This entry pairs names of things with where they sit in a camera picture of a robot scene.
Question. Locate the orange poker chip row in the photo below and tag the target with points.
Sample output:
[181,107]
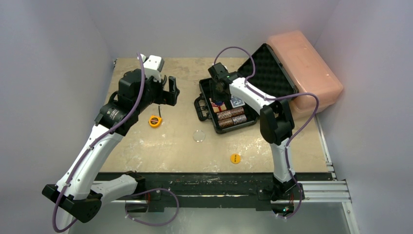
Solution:
[230,113]

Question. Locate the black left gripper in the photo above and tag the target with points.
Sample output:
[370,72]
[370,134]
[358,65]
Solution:
[165,97]

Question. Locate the black foam-lined poker case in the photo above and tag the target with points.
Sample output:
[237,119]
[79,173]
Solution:
[270,77]

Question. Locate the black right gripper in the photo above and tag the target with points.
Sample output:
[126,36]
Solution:
[218,86]

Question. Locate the blue playing card deck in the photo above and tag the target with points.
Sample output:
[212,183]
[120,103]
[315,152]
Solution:
[236,102]

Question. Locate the brown poker chip stack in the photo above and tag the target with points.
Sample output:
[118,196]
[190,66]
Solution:
[225,123]

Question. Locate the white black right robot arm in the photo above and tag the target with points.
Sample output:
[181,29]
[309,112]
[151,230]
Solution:
[276,122]

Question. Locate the red playing card deck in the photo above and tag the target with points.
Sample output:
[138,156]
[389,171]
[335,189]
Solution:
[217,109]

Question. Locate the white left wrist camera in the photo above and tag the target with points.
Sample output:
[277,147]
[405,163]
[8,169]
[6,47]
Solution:
[153,66]

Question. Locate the yellow big blind button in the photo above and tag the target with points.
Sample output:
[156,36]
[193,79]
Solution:
[235,158]

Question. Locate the pink translucent plastic box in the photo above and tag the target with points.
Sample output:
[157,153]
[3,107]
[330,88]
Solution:
[305,67]

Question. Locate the blue grey poker chip stack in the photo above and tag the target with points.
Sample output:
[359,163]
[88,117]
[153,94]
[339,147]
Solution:
[239,119]

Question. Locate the yellow tape measure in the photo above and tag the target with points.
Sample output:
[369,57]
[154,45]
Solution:
[156,120]

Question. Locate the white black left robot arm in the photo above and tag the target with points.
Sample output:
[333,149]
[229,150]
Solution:
[75,193]

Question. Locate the clear round dealer button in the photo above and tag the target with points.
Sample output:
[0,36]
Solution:
[198,136]

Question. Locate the black metal base frame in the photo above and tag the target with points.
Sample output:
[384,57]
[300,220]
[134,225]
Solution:
[235,190]

